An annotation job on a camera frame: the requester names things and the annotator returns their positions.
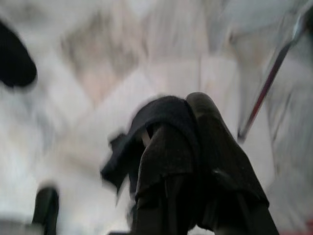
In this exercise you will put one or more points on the black long sleeve garment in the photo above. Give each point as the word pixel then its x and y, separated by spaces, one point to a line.
pixel 159 110

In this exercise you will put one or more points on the grey robot left leg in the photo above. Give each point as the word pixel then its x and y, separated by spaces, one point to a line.
pixel 14 61

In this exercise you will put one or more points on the silver clothes rack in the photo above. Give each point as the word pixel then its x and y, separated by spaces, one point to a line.
pixel 269 73

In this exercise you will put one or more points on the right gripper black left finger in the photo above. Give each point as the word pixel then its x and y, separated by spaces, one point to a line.
pixel 166 186

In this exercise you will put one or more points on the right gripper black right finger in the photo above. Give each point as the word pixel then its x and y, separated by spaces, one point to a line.
pixel 220 156

